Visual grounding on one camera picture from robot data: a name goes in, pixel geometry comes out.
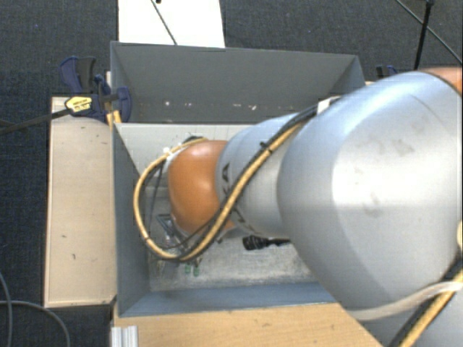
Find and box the pale wood flat board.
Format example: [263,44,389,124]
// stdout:
[43,95,118,309]

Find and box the grey metal bin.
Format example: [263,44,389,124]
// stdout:
[109,40,367,319]

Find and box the black cylinder on white bracket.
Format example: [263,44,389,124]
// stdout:
[241,234,292,252]

